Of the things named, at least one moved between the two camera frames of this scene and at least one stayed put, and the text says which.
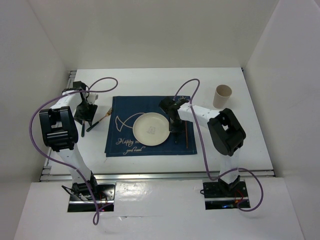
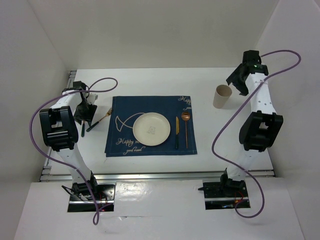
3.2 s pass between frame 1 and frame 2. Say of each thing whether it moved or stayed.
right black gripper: moved
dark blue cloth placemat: stayed
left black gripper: stayed
